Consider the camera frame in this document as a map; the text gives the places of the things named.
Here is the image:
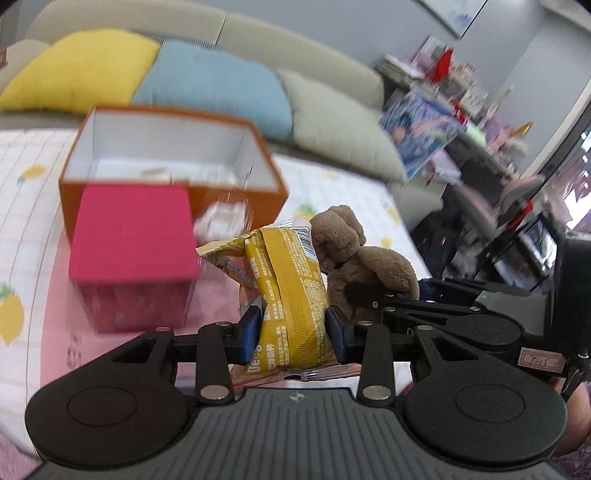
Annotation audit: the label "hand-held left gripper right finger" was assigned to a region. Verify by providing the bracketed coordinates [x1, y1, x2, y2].
[325, 308, 467, 401]

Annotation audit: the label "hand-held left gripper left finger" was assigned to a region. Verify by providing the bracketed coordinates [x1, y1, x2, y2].
[99, 307, 263, 402]

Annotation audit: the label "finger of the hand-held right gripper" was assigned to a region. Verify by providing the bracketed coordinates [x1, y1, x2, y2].
[383, 308, 468, 333]
[344, 279, 485, 309]

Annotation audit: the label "yellow snack packet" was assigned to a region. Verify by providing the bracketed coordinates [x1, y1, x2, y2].
[196, 217, 365, 384]

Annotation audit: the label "brown plush toy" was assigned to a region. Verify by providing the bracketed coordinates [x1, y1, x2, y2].
[309, 204, 421, 320]

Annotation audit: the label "orange cardboard box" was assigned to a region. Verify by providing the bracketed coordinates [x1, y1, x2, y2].
[58, 106, 290, 243]

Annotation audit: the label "person's right forearm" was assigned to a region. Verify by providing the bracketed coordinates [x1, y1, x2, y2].
[553, 376, 591, 457]

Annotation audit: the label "black backpack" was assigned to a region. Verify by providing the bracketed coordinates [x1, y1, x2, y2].
[411, 212, 490, 283]

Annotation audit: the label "dark glass cabinet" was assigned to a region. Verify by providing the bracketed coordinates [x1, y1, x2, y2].
[480, 212, 561, 292]

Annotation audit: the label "clear plastic wrapped white toy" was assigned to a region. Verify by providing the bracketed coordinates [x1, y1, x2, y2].
[193, 200, 254, 247]

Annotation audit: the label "cluttered desk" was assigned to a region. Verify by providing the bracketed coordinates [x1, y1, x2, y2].
[431, 122, 532, 213]

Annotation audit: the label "red square box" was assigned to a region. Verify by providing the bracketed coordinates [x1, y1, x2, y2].
[69, 184, 200, 334]

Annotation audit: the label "blue printed cushion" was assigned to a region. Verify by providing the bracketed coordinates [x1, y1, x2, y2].
[379, 90, 462, 181]

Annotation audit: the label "pale green pillow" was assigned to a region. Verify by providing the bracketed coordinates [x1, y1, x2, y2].
[277, 69, 407, 182]

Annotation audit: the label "cluttered side table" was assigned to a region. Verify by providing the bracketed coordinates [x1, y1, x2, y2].
[413, 36, 505, 121]

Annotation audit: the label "stack of books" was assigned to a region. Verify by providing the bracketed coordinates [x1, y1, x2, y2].
[376, 54, 426, 86]

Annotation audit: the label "blue pillow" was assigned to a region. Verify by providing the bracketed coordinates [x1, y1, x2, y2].
[131, 41, 294, 141]

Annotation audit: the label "purple fluffy rug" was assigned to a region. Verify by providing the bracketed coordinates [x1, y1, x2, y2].
[0, 434, 40, 480]

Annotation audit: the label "beige sofa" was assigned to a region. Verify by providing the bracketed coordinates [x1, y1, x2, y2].
[0, 0, 444, 217]

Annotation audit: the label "yellow pillow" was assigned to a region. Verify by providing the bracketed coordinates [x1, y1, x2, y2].
[0, 28, 160, 112]

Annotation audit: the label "framed wall picture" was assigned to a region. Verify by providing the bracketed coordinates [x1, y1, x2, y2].
[418, 0, 490, 38]

